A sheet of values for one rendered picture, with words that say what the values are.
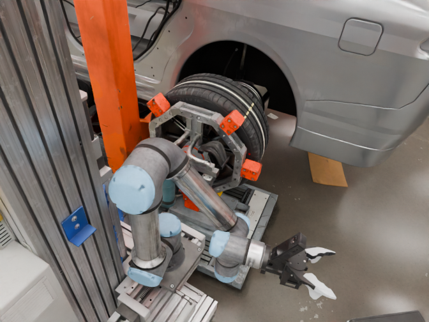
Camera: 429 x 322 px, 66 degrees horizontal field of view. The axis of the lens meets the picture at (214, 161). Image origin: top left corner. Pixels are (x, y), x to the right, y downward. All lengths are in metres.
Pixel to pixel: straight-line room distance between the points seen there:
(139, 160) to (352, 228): 2.18
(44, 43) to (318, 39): 1.30
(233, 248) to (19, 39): 0.69
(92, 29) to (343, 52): 1.16
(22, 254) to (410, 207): 2.83
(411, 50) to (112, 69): 1.35
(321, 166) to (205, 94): 1.78
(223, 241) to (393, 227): 2.17
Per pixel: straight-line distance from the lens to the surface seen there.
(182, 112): 1.66
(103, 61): 1.68
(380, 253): 2.76
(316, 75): 1.83
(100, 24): 1.60
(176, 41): 2.08
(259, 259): 0.95
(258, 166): 1.71
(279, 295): 2.33
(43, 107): 0.81
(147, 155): 0.87
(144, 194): 0.82
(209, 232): 2.31
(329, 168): 3.19
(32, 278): 1.00
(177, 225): 1.24
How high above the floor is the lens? 2.05
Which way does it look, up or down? 43 degrees down
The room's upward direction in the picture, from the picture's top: 5 degrees clockwise
